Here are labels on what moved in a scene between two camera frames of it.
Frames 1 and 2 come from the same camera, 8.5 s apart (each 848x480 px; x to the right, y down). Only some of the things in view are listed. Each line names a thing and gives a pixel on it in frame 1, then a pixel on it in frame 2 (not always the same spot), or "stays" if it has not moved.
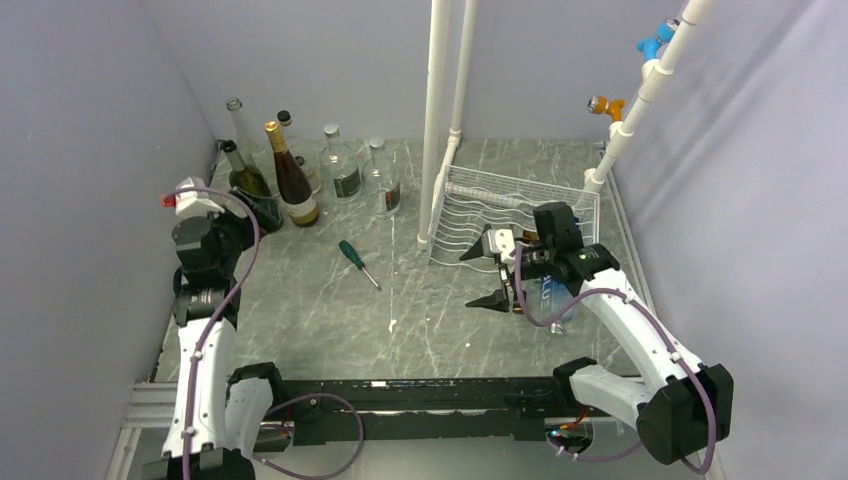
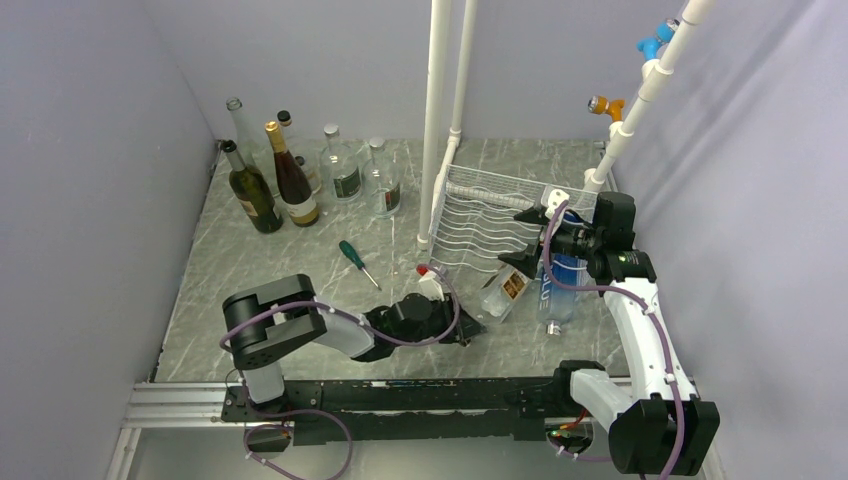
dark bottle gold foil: x=291 y=185 stays
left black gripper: x=244 y=224 to x=466 y=329
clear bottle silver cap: x=341 y=170 stays
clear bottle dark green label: x=382 y=183 stays
